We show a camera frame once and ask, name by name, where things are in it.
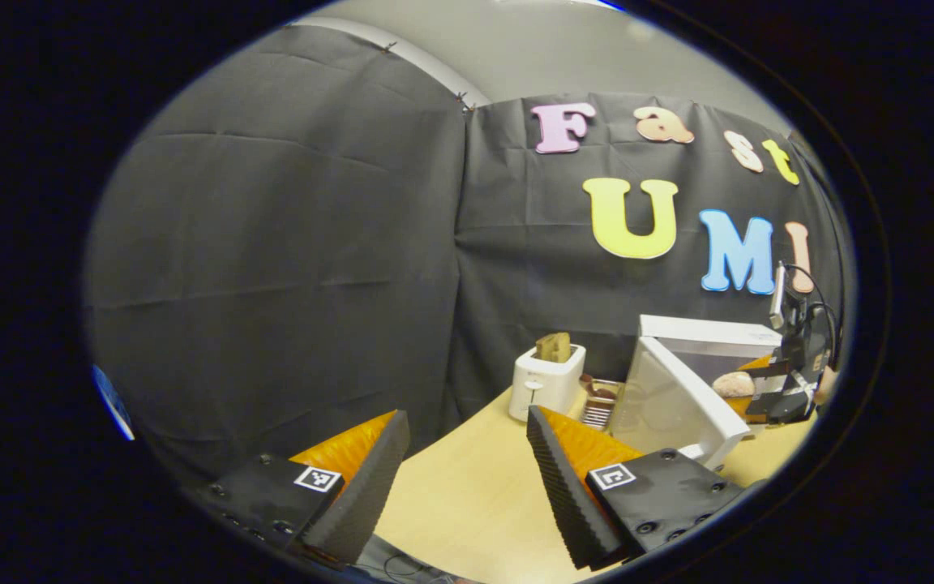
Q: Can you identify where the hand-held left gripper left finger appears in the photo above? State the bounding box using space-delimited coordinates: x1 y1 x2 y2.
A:
195 410 411 566

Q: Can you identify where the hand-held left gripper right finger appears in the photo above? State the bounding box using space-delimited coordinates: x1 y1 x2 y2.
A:
525 406 752 571

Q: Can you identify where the beige bread bun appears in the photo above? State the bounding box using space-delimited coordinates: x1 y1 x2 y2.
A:
712 371 756 398

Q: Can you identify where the white microwave oven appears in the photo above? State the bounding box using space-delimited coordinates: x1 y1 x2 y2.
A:
609 315 784 471

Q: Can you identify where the white toaster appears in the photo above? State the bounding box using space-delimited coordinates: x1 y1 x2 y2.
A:
509 344 587 423

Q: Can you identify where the brown bread slice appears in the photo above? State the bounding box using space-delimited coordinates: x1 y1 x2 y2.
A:
535 332 572 363

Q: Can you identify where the black backdrop cloth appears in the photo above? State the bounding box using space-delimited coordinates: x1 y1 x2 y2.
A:
82 24 849 487

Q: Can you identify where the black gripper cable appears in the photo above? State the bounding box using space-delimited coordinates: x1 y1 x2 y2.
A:
783 264 841 370

